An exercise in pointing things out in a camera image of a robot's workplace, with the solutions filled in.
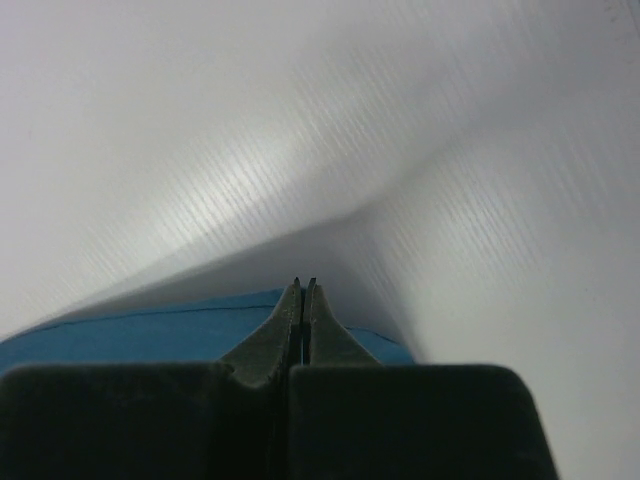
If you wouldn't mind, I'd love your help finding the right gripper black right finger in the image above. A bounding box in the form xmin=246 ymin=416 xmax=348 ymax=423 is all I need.
xmin=303 ymin=278 xmax=380 ymax=365

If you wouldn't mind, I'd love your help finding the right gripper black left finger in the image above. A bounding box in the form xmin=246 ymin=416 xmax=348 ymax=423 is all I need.
xmin=218 ymin=278 xmax=304 ymax=389

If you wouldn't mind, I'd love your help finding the teal blue t shirt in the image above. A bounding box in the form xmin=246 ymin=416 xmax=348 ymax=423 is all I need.
xmin=0 ymin=287 xmax=416 ymax=371

